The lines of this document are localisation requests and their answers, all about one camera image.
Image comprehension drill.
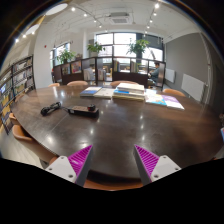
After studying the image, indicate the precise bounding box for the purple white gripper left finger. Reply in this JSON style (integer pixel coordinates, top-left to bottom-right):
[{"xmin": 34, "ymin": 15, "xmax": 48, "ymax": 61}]
[{"xmin": 46, "ymin": 145, "xmax": 93, "ymax": 187}]

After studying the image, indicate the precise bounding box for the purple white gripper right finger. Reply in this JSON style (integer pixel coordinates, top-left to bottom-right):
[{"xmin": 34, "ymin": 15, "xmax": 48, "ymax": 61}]
[{"xmin": 134, "ymin": 145, "xmax": 180, "ymax": 185}]

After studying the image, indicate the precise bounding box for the tan chair left near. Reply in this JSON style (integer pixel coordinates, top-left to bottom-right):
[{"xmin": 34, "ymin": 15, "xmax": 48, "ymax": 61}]
[{"xmin": 9, "ymin": 113, "xmax": 58, "ymax": 163}]

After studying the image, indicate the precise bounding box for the tan chair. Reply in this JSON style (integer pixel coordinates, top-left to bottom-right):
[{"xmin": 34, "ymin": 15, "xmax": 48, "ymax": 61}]
[
  {"xmin": 162, "ymin": 89, "xmax": 185, "ymax": 97},
  {"xmin": 67, "ymin": 80, "xmax": 88, "ymax": 86},
  {"xmin": 9, "ymin": 113, "xmax": 58, "ymax": 163},
  {"xmin": 109, "ymin": 80, "xmax": 138, "ymax": 89}
]

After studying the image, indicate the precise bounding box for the black power strip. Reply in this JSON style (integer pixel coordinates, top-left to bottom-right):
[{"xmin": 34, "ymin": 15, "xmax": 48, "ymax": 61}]
[{"xmin": 67, "ymin": 106, "xmax": 99, "ymax": 118}]

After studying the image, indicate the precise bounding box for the purple white magazine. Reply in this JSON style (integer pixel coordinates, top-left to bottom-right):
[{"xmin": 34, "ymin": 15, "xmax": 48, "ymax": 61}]
[{"xmin": 163, "ymin": 95, "xmax": 184, "ymax": 110}]

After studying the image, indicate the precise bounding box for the colourful magazine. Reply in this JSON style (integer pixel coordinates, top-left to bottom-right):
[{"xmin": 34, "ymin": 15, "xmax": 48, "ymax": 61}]
[{"xmin": 145, "ymin": 94, "xmax": 166, "ymax": 106}]

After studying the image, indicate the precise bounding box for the blue grey book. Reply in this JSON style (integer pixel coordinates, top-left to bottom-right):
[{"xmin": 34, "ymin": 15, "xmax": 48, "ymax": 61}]
[{"xmin": 80, "ymin": 86, "xmax": 101, "ymax": 97}]

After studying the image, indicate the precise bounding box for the tan chair far right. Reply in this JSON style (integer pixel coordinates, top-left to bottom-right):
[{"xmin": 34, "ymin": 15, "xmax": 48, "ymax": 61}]
[{"xmin": 162, "ymin": 89, "xmax": 185, "ymax": 97}]

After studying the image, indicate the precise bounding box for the stack of books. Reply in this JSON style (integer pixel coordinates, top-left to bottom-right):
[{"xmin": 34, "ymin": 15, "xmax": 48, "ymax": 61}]
[{"xmin": 113, "ymin": 82, "xmax": 145, "ymax": 100}]

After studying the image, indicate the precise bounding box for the cream flat book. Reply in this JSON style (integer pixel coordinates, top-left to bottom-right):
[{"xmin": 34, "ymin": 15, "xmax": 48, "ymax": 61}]
[{"xmin": 94, "ymin": 88, "xmax": 114, "ymax": 99}]

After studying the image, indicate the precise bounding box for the tan chair far left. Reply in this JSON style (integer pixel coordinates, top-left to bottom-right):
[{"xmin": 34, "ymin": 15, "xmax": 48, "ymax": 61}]
[{"xmin": 67, "ymin": 80, "xmax": 88, "ymax": 86}]

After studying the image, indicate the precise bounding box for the seated person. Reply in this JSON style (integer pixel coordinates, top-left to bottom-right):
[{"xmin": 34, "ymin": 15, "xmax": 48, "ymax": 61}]
[{"xmin": 148, "ymin": 62, "xmax": 159, "ymax": 86}]

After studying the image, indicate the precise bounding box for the tan chair far centre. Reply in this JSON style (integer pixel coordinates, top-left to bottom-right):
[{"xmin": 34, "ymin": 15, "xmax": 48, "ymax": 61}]
[{"xmin": 109, "ymin": 80, "xmax": 138, "ymax": 89}]

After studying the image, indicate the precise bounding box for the dark bookshelf left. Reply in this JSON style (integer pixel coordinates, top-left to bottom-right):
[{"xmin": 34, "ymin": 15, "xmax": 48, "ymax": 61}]
[{"xmin": 0, "ymin": 55, "xmax": 35, "ymax": 133}]

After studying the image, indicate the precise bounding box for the dark partition shelf unit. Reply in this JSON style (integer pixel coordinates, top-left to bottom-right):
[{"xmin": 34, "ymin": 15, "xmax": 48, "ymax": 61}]
[{"xmin": 53, "ymin": 56, "xmax": 156, "ymax": 87}]

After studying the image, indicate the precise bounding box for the potted plant left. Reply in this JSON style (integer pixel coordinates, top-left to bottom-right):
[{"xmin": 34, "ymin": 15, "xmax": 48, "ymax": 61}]
[{"xmin": 57, "ymin": 49, "xmax": 75, "ymax": 64}]

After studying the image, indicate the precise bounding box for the potted plant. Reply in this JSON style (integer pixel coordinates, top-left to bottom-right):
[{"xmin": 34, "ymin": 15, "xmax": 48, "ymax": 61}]
[
  {"xmin": 127, "ymin": 39, "xmax": 149, "ymax": 57},
  {"xmin": 57, "ymin": 49, "xmax": 75, "ymax": 64},
  {"xmin": 87, "ymin": 42, "xmax": 105, "ymax": 57}
]

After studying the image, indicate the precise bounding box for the potted plant centre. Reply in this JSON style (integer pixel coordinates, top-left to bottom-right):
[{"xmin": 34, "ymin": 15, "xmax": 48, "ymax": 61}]
[{"xmin": 87, "ymin": 42, "xmax": 105, "ymax": 57}]

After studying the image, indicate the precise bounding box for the potted plant right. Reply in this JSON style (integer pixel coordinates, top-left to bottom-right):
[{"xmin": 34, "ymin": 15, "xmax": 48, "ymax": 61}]
[{"xmin": 127, "ymin": 39, "xmax": 149, "ymax": 57}]

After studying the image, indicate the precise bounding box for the ceiling air conditioner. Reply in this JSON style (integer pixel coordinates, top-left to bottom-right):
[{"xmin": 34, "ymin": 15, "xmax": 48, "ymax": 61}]
[{"xmin": 108, "ymin": 12, "xmax": 130, "ymax": 25}]

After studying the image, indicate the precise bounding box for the white wall radiator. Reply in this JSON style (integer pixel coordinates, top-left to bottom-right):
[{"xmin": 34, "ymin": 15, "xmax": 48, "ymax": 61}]
[{"xmin": 181, "ymin": 74, "xmax": 205, "ymax": 101}]

